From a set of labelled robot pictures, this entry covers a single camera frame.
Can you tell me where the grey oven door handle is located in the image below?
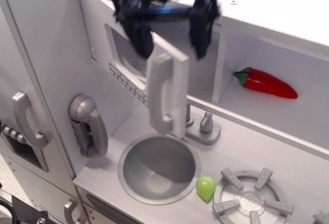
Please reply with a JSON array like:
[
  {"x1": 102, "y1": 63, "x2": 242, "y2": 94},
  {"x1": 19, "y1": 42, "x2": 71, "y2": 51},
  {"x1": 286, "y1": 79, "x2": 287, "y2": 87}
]
[{"x1": 64, "y1": 200, "x2": 81, "y2": 224}]

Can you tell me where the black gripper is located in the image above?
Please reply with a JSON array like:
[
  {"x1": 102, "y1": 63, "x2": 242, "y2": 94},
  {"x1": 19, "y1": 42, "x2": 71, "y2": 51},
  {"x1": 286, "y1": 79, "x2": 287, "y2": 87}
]
[{"x1": 111, "y1": 0, "x2": 220, "y2": 59}]

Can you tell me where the grey toy telephone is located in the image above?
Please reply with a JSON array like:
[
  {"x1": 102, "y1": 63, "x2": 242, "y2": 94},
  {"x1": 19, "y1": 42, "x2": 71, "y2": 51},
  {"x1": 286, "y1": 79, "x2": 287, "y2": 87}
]
[{"x1": 68, "y1": 94, "x2": 108, "y2": 159}]

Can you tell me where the white microwave door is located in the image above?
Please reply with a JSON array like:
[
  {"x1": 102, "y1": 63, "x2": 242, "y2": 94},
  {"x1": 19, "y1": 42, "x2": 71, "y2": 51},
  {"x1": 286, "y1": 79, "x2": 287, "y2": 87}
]
[{"x1": 81, "y1": 0, "x2": 189, "y2": 138}]

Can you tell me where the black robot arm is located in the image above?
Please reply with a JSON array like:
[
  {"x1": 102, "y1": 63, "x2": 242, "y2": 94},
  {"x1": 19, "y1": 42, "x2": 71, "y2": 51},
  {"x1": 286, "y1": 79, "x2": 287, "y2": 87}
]
[{"x1": 111, "y1": 0, "x2": 220, "y2": 59}]

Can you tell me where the green toy pear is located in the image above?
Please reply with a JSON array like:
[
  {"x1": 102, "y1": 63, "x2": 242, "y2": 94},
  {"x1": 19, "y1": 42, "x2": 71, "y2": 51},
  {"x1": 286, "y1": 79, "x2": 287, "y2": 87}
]
[{"x1": 196, "y1": 176, "x2": 215, "y2": 203}]

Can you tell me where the red toy chili pepper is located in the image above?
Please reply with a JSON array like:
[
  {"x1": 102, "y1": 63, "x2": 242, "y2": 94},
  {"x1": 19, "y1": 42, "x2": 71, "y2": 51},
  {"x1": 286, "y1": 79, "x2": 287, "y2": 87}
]
[{"x1": 233, "y1": 67, "x2": 298, "y2": 99}]

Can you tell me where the grey toy stove burner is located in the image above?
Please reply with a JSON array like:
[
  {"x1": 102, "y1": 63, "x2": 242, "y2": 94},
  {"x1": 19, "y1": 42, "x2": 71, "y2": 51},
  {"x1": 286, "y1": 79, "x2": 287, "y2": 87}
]
[{"x1": 212, "y1": 167, "x2": 294, "y2": 223}]

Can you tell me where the grey fridge door handle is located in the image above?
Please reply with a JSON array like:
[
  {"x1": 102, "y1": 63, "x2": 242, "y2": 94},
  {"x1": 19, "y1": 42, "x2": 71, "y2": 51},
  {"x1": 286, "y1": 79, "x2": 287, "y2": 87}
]
[{"x1": 12, "y1": 91, "x2": 48, "y2": 150}]

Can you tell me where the round metal sink bowl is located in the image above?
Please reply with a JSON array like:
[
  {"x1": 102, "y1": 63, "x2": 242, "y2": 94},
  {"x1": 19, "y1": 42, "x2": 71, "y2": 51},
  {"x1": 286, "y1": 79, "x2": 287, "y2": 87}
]
[{"x1": 118, "y1": 134, "x2": 201, "y2": 205}]

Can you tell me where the grey toy faucet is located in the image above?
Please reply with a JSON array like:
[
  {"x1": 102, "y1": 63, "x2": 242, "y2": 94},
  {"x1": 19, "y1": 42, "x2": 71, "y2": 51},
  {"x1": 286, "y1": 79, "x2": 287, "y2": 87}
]
[{"x1": 186, "y1": 104, "x2": 222, "y2": 146}]

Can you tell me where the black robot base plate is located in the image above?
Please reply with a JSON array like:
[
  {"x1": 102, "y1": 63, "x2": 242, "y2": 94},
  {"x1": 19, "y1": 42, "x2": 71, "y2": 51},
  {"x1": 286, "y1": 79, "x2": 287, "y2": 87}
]
[{"x1": 1, "y1": 189, "x2": 53, "y2": 224}]

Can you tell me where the white toy kitchen cabinet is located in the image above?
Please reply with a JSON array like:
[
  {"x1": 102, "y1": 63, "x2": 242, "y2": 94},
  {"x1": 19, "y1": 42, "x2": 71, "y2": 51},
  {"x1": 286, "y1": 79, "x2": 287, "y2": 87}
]
[{"x1": 1, "y1": 0, "x2": 328, "y2": 223}]

